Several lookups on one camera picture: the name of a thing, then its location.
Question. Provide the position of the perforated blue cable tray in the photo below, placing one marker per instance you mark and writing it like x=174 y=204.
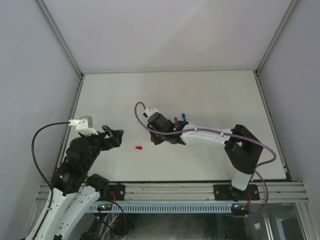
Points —
x=160 y=208

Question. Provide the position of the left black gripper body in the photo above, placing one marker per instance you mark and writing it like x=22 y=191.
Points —
x=105 y=140

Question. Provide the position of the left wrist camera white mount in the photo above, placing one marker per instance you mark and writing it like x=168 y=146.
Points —
x=84 y=126

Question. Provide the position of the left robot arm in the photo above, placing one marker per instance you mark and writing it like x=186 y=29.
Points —
x=71 y=190

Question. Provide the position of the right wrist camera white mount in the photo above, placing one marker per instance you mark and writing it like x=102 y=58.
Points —
x=148 y=112

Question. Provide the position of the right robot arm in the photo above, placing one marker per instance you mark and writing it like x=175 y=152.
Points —
x=239 y=145

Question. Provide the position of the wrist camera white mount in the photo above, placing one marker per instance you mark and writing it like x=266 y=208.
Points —
x=84 y=126
x=148 y=112

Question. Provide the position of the aluminium rail frame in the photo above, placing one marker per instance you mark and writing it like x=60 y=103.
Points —
x=277 y=192

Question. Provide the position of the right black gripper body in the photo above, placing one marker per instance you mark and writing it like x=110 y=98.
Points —
x=155 y=135

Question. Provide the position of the white marker blue end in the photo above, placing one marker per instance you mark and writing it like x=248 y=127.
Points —
x=184 y=117

